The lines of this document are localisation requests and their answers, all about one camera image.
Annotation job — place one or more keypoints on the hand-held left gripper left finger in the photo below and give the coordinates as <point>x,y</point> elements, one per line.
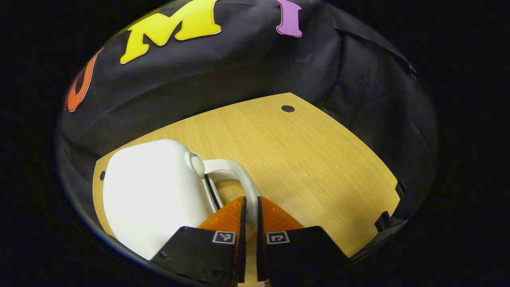
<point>242,255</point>

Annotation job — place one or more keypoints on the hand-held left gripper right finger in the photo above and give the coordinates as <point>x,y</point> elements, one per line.
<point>261,255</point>

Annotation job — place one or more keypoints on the white suitcase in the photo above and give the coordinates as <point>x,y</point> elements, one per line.
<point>151,191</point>

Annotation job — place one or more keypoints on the black backdrop cloth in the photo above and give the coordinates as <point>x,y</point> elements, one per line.
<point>259,67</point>

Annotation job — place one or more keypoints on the black table edge bracket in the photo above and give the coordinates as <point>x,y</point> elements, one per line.
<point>400,188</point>
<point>384,221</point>

